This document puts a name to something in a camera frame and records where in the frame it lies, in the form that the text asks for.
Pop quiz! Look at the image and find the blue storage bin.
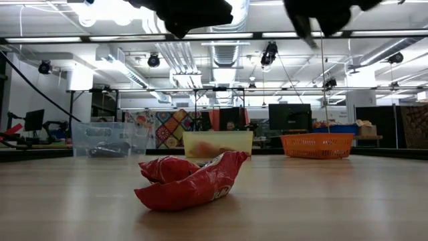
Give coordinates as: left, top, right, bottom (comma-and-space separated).
312, 124, 359, 135

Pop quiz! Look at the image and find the cardboard box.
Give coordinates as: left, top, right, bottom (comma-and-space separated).
356, 119, 379, 137

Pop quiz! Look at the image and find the brown patterned rug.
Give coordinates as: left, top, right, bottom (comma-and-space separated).
399, 104, 428, 150

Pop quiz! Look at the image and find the black background station frame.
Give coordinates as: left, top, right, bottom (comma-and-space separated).
66, 86, 428, 133

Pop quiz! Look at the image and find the yellow plastic bin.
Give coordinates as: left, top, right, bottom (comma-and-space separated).
183, 131, 254, 159

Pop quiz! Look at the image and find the small wooden table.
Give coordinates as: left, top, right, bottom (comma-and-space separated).
353, 135, 385, 149

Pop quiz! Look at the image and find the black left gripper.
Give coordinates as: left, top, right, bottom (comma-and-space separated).
123, 0, 234, 39

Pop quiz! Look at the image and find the white strip light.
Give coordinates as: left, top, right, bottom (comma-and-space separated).
350, 29, 428, 37
262, 31, 344, 38
183, 32, 254, 40
5, 36, 83, 44

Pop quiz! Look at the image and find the orange plastic basket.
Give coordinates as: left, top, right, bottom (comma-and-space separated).
280, 133, 355, 160

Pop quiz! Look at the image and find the black slanted cable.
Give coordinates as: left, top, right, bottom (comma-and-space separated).
0, 50, 83, 124

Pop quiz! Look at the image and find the white printed cloth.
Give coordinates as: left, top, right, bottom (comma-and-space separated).
124, 110, 157, 135

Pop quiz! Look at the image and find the orange curtain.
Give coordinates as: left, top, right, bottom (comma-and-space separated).
209, 107, 251, 132

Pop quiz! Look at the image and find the small black monitor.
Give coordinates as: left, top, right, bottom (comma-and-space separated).
23, 108, 45, 133

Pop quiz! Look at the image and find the large black monitor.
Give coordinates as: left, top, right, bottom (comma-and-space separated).
267, 103, 313, 131

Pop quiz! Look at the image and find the clear plastic bin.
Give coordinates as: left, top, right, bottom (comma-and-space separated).
71, 121, 150, 158

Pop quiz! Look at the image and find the black ceiling spotlight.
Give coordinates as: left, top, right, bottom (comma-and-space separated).
146, 53, 161, 69
37, 59, 54, 76
259, 41, 280, 67
387, 52, 405, 65
322, 77, 338, 90

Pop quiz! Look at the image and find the silver slanted duct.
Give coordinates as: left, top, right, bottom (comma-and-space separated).
359, 36, 422, 68

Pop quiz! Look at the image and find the brown Hershey's mini bar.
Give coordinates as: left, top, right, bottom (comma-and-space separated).
106, 141, 132, 156
87, 146, 114, 158

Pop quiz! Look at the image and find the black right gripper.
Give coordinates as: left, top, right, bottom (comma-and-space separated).
283, 0, 385, 50

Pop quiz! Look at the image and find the black overhead beam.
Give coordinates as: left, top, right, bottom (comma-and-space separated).
0, 31, 428, 45

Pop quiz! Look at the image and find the white ceiling air duct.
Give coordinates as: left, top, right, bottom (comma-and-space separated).
95, 45, 172, 104

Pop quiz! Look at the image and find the thin beige cord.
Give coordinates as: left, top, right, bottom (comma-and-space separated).
320, 29, 331, 134

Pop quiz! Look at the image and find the colourful patchwork quilt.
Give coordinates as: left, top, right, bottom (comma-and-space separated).
154, 108, 204, 150

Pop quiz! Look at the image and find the red background object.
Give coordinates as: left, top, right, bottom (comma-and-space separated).
0, 123, 23, 141

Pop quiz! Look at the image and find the dark partition panel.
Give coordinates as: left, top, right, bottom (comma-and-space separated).
354, 105, 399, 150

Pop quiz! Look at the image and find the silver ceiling duct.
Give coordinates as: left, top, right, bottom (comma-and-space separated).
203, 0, 251, 105

